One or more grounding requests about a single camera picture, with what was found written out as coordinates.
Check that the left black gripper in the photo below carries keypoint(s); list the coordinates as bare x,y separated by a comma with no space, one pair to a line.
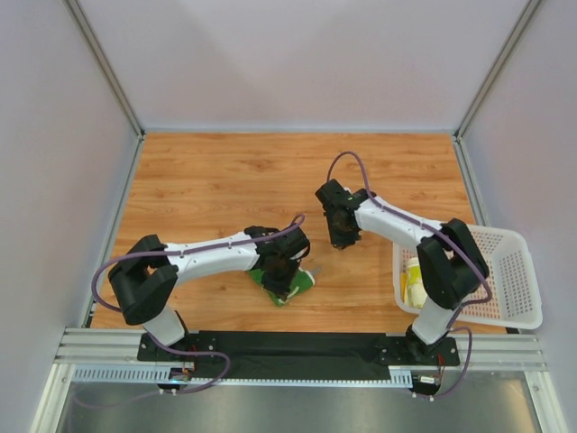
279,280

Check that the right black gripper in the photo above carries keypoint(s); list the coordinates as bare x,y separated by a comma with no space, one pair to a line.
342,232

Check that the green patterned towel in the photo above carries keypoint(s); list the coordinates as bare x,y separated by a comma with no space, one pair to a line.
302,282

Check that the cream yellow crocodile towel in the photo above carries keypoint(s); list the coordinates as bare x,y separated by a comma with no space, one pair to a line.
412,289

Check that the white plastic basket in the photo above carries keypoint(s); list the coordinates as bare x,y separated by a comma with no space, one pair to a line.
509,298

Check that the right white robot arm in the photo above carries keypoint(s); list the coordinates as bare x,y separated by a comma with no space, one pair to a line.
451,264

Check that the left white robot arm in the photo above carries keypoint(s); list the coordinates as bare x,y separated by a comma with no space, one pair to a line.
143,279

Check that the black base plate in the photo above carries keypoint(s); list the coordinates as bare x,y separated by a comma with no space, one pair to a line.
301,356

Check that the right aluminium frame post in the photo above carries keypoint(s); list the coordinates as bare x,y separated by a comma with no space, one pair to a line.
515,35

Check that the aluminium frame post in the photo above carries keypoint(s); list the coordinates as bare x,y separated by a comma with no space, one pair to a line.
88,34
515,35

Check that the aluminium front rail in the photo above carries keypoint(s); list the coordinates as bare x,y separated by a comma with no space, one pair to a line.
490,352

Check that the grey slotted cable duct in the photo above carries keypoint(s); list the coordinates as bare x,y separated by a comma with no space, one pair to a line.
400,379

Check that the left aluminium frame post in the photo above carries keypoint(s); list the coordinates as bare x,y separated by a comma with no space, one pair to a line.
88,34

